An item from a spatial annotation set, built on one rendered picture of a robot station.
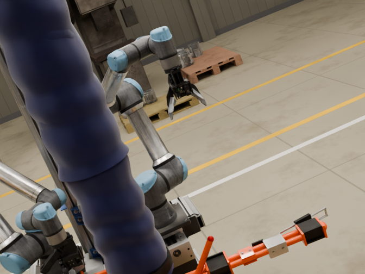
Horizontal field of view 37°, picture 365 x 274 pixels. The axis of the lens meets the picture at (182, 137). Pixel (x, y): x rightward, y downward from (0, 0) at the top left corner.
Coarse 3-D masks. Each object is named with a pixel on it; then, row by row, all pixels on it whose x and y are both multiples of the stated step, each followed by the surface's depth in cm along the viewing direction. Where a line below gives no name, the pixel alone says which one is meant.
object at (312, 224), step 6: (306, 222) 193; (312, 222) 192; (318, 222) 191; (300, 228) 191; (306, 228) 190; (312, 228) 189; (318, 228) 189; (324, 228) 188; (300, 234) 190; (306, 234) 189; (312, 234) 190; (318, 234) 190; (324, 234) 189; (306, 240) 190; (312, 240) 190
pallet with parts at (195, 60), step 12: (180, 48) 995; (192, 48) 986; (216, 48) 993; (180, 60) 937; (192, 60) 939; (204, 60) 936; (216, 60) 905; (228, 60) 887; (240, 60) 891; (192, 72) 886; (216, 72) 888
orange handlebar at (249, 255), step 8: (296, 232) 193; (288, 240) 190; (296, 240) 190; (248, 248) 193; (256, 248) 193; (264, 248) 193; (232, 256) 193; (240, 256) 191; (248, 256) 189; (256, 256) 189; (232, 264) 189; (240, 264) 189; (104, 272) 214; (192, 272) 192
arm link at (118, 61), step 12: (120, 48) 205; (132, 48) 205; (108, 60) 205; (120, 60) 202; (132, 60) 205; (108, 72) 213; (120, 72) 209; (108, 84) 218; (120, 84) 219; (108, 96) 225
